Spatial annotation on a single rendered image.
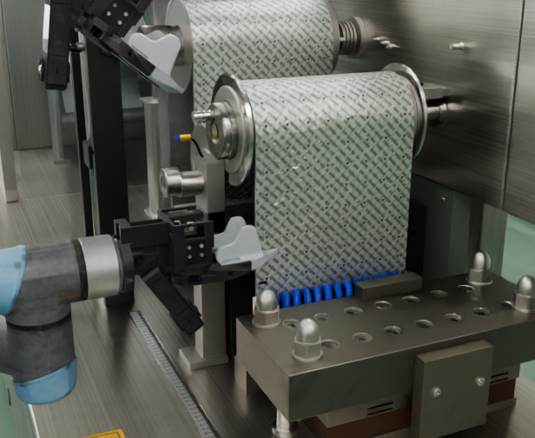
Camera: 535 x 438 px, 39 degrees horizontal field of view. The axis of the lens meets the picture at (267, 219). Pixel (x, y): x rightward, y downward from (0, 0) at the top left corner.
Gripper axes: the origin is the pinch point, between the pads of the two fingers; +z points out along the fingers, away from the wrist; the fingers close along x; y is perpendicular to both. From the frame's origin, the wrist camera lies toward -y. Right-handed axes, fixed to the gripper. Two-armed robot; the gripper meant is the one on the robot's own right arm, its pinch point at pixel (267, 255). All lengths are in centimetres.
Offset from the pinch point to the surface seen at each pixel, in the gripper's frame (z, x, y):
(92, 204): -14.7, 43.7, -3.7
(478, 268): 28.8, -7.8, -3.6
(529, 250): 242, 204, -109
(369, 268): 15.8, -0.2, -4.4
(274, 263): 1.0, -0.2, -1.2
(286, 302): 1.1, -3.6, -5.5
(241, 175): -2.9, 1.5, 10.9
